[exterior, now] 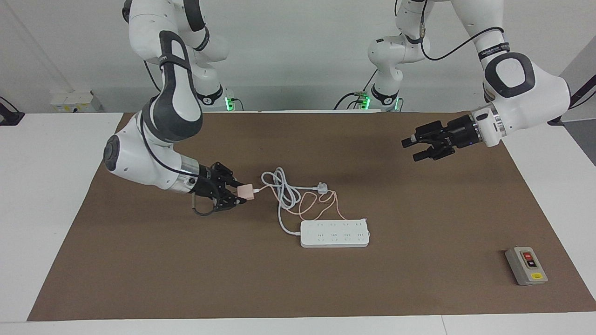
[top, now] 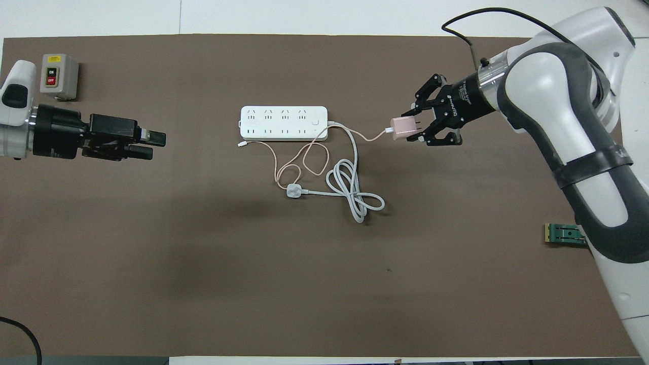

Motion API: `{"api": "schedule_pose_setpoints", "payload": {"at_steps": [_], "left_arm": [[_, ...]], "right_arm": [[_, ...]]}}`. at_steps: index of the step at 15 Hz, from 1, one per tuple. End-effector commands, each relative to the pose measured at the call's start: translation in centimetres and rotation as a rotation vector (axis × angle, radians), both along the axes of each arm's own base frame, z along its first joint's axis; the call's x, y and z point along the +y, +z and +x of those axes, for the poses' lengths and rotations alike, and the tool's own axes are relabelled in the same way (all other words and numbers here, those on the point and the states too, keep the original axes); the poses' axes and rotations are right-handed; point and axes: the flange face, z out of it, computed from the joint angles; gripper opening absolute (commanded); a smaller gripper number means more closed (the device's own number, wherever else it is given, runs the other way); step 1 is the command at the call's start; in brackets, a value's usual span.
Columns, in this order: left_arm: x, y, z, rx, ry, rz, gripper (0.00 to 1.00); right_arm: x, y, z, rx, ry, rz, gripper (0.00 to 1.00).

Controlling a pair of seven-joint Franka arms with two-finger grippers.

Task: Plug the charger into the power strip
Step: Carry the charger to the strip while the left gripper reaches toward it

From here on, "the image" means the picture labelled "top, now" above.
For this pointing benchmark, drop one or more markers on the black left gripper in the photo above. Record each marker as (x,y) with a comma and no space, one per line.
(56,132)

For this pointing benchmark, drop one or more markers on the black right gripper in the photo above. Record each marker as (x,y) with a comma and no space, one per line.
(464,101)

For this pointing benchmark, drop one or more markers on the pink usb charger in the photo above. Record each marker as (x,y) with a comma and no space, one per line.
(403,128)

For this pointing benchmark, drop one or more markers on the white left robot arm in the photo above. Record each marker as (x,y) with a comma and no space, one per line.
(23,73)

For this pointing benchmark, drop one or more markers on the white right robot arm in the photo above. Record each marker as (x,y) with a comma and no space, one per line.
(547,86)

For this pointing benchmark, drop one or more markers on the white power strip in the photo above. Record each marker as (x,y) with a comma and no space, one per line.
(284,123)

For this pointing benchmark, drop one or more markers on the brown table mat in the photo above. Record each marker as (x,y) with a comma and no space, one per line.
(203,279)

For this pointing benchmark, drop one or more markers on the green circuit board module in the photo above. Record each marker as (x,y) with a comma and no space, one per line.
(563,234)

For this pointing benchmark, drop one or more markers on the grey on off switch box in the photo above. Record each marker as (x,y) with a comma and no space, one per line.
(58,76)

